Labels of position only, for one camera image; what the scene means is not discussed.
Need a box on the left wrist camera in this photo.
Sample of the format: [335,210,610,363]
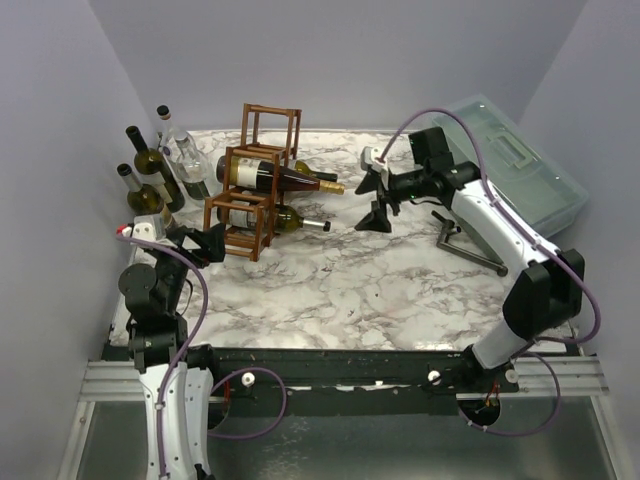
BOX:
[116,214,166,245]

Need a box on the clear wine bottle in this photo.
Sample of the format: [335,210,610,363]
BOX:
[156,105,194,166]

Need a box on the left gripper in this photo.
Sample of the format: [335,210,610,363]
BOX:
[150,220,225,312]

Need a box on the purple cable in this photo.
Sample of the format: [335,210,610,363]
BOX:
[379,108,604,436]
[117,234,289,479]

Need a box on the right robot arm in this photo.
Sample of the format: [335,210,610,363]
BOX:
[355,127,585,392]

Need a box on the brown wooden wine rack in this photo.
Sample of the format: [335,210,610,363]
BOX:
[203,103,301,262]

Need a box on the clear bottle dark label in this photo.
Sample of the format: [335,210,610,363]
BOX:
[175,132,214,203]

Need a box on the dark bottle gold foil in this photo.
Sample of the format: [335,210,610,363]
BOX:
[229,156,345,195]

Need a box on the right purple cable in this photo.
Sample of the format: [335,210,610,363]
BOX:
[379,108,604,436]

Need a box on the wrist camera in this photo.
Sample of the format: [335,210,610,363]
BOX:
[116,214,166,245]
[360,147,390,189]

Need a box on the dark metal crank tool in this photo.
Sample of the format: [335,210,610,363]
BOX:
[431,210,509,277]

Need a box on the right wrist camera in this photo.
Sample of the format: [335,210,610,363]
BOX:
[360,147,390,189]

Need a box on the green bottle white label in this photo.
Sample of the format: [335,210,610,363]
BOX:
[125,125,185,213]

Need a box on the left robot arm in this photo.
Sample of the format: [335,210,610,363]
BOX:
[116,223,225,479]

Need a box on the black front mounting rail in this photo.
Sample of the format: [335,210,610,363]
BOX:
[99,347,521,419]

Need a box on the translucent green plastic toolbox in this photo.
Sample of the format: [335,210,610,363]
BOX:
[431,95,588,238]

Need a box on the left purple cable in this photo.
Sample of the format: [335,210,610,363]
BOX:
[117,234,289,479]

